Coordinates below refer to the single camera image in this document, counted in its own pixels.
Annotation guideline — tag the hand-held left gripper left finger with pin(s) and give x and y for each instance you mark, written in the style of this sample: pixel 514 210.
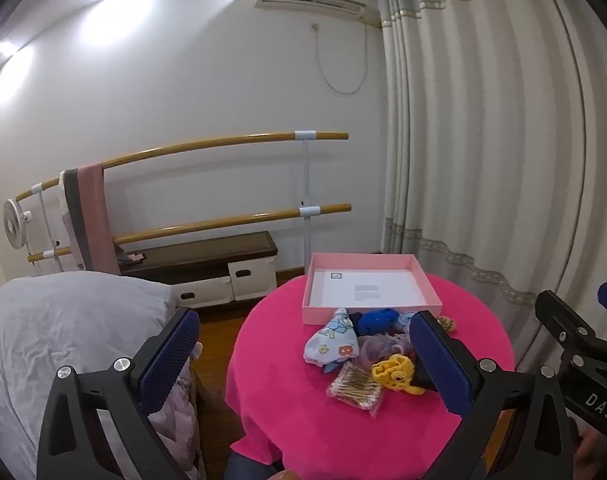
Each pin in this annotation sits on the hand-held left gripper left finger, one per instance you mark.
pixel 169 355

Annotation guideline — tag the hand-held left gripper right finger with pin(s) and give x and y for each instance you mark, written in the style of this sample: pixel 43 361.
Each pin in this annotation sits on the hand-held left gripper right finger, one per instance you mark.
pixel 441 362

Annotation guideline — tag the yellow crochet piece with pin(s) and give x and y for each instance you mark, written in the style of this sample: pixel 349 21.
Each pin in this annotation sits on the yellow crochet piece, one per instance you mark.
pixel 393 371

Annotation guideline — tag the pastel organza scrunchie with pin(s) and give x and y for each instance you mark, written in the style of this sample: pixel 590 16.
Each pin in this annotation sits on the pastel organza scrunchie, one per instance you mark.
pixel 383 347

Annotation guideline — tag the bag of cotton swabs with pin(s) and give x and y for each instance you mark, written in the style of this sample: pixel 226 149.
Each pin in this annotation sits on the bag of cotton swabs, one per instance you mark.
pixel 353 387

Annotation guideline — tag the pink cardboard box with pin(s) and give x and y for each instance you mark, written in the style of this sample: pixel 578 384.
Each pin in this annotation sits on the pink cardboard box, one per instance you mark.
pixel 368 287

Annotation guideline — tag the light blue printed cloth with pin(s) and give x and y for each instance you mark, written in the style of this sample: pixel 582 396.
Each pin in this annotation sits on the light blue printed cloth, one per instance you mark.
pixel 331 342

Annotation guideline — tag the person's right hand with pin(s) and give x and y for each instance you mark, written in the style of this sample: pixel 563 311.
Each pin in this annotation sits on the person's right hand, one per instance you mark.
pixel 591 452

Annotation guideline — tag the beige satin scrunchie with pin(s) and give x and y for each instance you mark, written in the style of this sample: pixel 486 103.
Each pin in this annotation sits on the beige satin scrunchie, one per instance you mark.
pixel 447 324

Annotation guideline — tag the pale blue knotted cloth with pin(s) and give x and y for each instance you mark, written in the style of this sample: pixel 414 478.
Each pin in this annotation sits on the pale blue knotted cloth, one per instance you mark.
pixel 406 321

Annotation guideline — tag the lilac printed cloth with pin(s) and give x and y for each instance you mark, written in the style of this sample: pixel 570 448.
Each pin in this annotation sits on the lilac printed cloth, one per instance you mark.
pixel 176 425

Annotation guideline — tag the bright blue knit sock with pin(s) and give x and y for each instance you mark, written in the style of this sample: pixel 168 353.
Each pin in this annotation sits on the bright blue knit sock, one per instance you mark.
pixel 378 321

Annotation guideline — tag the navy knit sock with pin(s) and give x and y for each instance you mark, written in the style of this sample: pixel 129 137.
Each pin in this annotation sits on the navy knit sock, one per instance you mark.
pixel 356 322

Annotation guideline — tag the small pink item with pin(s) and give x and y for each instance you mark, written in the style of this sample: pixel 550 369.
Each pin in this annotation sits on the small pink item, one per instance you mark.
pixel 135 258

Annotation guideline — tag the dark-topped white storage bench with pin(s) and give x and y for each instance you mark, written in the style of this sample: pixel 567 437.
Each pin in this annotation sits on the dark-topped white storage bench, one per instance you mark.
pixel 208 255

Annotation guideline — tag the pink round tablecloth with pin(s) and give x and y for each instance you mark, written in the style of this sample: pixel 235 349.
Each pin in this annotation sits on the pink round tablecloth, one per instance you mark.
pixel 283 360

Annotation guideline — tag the person's jeans leg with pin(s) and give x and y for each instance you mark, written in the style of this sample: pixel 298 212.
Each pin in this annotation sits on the person's jeans leg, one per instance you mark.
pixel 248 467

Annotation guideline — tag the pink towel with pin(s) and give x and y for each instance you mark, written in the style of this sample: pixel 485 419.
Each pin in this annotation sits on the pink towel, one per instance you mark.
pixel 96 220

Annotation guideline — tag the grey towel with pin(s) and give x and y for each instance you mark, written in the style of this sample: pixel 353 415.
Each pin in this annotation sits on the grey towel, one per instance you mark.
pixel 72 210

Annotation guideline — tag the pale grey curtain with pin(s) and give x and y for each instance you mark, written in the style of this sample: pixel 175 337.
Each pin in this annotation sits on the pale grey curtain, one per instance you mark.
pixel 483 135

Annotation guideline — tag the small white fan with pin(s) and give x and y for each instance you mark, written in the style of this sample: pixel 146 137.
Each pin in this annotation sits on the small white fan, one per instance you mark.
pixel 14 224

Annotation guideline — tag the short wooden barre rail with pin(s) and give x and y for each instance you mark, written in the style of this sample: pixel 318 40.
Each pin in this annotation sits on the short wooden barre rail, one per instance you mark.
pixel 233 220

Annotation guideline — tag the white barre post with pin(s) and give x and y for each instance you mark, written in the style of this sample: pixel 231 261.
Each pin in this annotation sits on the white barre post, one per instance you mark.
pixel 306 175
pixel 46 220

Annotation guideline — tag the long wooden barre rail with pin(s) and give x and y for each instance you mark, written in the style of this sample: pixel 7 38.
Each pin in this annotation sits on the long wooden barre rail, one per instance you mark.
pixel 208 142

